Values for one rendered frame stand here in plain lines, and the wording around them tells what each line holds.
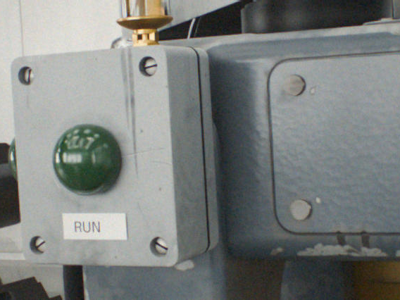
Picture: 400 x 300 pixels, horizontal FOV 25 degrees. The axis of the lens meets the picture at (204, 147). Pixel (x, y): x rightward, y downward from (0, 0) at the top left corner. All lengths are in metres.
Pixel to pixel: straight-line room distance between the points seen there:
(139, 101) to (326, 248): 0.11
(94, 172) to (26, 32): 6.31
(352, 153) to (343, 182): 0.01
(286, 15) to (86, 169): 0.19
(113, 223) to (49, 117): 0.05
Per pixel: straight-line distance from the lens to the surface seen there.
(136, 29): 0.46
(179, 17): 0.70
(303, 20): 0.52
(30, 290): 0.71
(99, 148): 0.37
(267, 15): 0.52
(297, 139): 0.40
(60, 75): 0.39
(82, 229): 0.39
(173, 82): 0.37
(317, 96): 0.40
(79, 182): 0.37
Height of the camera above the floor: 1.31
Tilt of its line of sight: 3 degrees down
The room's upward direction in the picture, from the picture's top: 3 degrees counter-clockwise
